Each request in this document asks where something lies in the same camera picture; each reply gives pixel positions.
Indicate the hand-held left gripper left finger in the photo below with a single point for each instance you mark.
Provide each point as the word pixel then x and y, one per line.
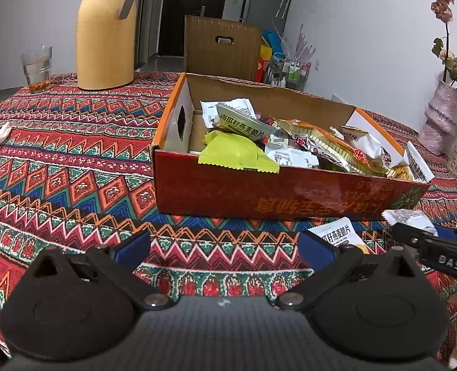
pixel 131 247

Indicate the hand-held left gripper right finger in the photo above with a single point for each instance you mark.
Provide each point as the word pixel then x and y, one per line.
pixel 315 247

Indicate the white brown printed snack packet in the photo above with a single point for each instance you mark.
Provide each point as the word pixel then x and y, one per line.
pixel 406 217

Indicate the white yellow crisp packet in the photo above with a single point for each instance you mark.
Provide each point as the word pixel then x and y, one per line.
pixel 336 235

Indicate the clear biscuit packet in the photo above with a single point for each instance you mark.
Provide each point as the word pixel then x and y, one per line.
pixel 402 172

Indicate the white grey printed snack packet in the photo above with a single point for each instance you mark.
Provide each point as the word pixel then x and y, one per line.
pixel 290 158

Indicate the red cardboard box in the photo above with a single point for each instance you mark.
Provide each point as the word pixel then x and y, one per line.
pixel 213 197

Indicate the white orange snack packet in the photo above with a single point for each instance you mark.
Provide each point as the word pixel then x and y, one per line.
pixel 363 141

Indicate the orange bread packet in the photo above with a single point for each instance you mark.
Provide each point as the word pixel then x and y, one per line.
pixel 336 147

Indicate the large green snack packet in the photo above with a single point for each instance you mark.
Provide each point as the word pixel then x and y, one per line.
pixel 232 154

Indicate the white green crisp packet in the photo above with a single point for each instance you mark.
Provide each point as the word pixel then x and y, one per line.
pixel 243 121

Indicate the pink vase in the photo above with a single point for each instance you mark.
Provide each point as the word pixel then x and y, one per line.
pixel 439 123

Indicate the red gift box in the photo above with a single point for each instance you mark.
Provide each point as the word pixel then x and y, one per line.
pixel 260 68

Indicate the pink decorative grass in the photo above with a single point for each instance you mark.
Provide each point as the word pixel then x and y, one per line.
pixel 303 46

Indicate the yellow bag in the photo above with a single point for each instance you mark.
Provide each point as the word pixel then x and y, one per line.
pixel 266 52

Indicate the glass cup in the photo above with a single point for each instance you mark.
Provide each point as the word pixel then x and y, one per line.
pixel 37 69

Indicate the yellow thermos jug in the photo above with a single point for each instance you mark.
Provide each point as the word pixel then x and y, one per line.
pixel 104 46

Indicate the brown chair back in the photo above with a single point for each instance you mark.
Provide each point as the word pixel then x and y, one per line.
pixel 205 58

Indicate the blue rolled mat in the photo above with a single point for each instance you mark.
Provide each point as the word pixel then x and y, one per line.
pixel 272 40

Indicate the dark door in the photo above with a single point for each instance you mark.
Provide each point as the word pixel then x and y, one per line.
pixel 174 15

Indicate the grey refrigerator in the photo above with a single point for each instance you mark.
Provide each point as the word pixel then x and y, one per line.
pixel 259 4

